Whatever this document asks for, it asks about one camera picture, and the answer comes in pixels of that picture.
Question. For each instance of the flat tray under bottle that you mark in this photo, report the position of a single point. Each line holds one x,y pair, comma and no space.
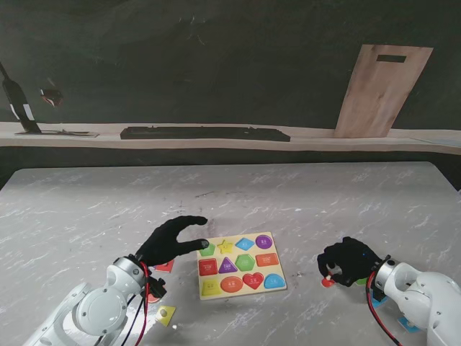
72,134

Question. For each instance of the blue diamond puzzle piece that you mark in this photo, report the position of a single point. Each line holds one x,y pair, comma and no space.
408,325

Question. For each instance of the red square puzzle piece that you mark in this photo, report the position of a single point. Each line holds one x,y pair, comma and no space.
166,266

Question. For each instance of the yellow wooden shape puzzle board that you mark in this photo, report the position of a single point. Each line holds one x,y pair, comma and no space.
237,252

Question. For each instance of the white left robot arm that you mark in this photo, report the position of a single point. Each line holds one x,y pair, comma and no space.
97,306

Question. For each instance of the light wooden shelf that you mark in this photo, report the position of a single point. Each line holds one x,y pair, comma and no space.
306,142

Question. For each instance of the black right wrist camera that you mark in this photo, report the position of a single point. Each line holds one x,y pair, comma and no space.
379,290

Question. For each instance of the blue semicircle puzzle piece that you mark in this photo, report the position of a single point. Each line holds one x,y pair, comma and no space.
378,303

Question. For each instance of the wooden cutting board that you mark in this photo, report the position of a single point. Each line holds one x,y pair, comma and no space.
381,93

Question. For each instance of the red heart puzzle piece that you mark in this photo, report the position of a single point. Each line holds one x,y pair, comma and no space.
327,283

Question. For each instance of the orange oval puzzle piece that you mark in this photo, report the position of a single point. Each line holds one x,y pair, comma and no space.
153,299

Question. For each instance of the green hexagon puzzle piece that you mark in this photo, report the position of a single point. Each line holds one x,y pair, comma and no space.
361,281

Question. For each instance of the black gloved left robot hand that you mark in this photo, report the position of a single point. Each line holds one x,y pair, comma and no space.
162,245

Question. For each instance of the yellow trapezoid puzzle piece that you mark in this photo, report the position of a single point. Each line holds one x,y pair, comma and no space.
165,314

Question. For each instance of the long black tray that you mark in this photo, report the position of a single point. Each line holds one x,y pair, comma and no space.
205,133

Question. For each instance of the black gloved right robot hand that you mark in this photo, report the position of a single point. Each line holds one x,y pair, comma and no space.
356,259

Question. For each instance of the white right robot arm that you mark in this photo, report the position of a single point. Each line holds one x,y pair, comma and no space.
421,288

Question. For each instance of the wine glass with red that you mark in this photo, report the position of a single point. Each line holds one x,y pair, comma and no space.
52,97

